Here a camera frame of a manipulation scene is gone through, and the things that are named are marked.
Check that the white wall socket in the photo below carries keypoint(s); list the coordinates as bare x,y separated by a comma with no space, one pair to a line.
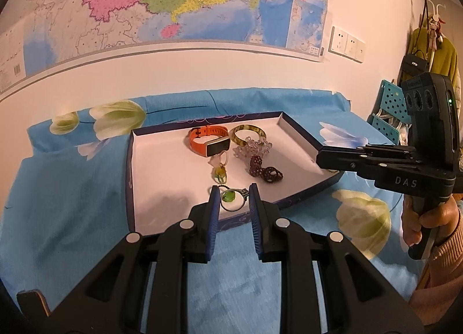
338,40
351,46
360,51

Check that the white box tray navy rim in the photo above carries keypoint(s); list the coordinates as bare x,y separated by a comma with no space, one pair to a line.
162,174

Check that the teal perforated plastic rack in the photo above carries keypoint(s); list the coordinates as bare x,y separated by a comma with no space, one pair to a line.
392,102

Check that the black handbag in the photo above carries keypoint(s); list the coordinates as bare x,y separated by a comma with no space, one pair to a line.
416,66

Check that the dark purple beaded ornament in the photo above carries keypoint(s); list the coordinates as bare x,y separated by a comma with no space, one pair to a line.
256,165
272,174

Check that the person's right forearm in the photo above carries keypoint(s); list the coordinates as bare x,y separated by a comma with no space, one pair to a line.
445,283

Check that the dark wooden furniture corner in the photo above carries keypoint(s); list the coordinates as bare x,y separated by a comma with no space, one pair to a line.
32,303

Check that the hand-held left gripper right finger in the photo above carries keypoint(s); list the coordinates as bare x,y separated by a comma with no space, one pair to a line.
255,218

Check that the blue floral cloth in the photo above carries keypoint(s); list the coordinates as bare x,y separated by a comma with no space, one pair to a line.
72,193

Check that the tortoiseshell bangle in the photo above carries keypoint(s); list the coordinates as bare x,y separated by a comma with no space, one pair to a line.
237,131

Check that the yellow coat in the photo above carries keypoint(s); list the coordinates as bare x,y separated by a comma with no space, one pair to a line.
446,59

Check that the hanging plush trinket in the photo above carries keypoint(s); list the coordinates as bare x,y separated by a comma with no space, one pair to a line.
435,32

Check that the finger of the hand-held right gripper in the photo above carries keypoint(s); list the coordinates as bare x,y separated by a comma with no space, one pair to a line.
387,150
336,159

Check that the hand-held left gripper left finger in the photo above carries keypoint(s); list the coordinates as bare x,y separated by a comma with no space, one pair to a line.
214,218

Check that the person's right hand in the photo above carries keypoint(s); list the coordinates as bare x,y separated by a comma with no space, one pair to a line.
441,216

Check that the wall map poster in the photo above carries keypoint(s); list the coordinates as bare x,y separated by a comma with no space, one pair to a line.
162,1

